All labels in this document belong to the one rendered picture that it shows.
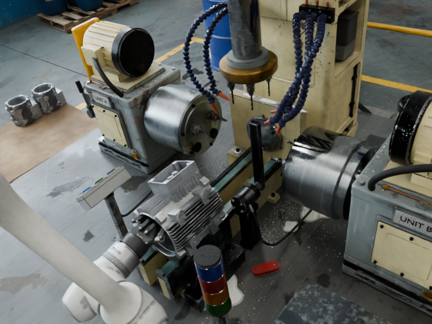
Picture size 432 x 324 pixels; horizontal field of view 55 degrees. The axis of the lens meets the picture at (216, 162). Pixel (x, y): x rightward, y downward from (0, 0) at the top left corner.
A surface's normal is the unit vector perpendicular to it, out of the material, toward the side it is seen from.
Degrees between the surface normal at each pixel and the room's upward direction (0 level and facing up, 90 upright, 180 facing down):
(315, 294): 0
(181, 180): 67
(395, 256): 90
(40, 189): 0
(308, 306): 0
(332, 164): 35
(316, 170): 47
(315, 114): 90
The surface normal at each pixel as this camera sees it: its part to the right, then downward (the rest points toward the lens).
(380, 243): -0.63, 0.56
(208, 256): -0.12, -0.77
